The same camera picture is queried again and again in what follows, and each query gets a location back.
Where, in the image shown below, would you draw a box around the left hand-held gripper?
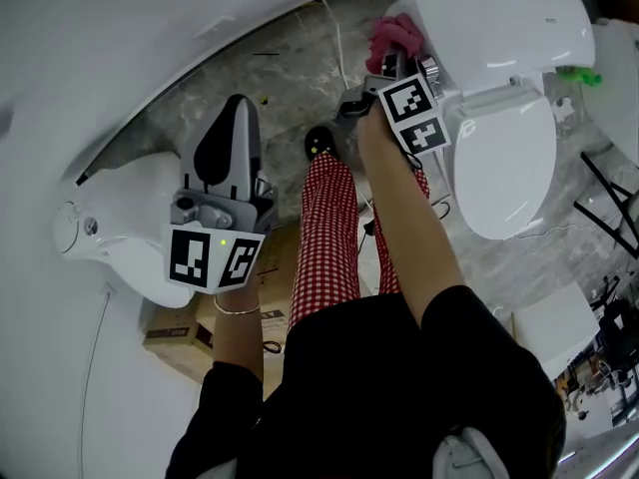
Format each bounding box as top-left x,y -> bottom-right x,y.
163,93 -> 280,296

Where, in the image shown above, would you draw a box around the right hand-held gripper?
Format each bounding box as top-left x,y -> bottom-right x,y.
332,49 -> 452,158

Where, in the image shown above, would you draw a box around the pink cloth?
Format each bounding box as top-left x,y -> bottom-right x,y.
366,12 -> 423,70

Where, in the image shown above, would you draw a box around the white toilet with tank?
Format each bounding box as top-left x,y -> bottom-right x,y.
386,0 -> 598,241

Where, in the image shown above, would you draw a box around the person's right forearm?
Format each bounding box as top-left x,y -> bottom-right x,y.
355,100 -> 468,329

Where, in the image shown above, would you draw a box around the person's left forearm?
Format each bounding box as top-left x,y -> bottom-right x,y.
212,290 -> 267,384

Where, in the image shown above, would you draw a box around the white egg-shaped toilet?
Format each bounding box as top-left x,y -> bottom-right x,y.
53,150 -> 199,310

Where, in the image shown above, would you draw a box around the person's black slipper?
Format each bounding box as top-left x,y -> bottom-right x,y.
304,126 -> 339,162

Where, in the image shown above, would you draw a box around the person's red checked trousers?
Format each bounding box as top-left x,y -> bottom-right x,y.
288,155 -> 431,334

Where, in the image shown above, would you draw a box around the crumpled cardboard box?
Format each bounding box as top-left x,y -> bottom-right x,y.
142,222 -> 302,399

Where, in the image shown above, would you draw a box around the person's black and white shirt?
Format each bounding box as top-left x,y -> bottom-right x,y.
167,284 -> 568,479

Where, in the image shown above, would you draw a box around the white foam board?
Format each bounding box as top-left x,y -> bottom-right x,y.
511,280 -> 601,381

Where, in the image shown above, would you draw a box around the white power cable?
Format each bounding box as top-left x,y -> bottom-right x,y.
313,0 -> 356,93

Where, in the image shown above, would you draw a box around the gold bracelet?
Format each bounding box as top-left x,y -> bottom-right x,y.
213,295 -> 263,316

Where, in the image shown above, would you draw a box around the thin wall wire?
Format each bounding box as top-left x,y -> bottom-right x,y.
78,284 -> 115,479

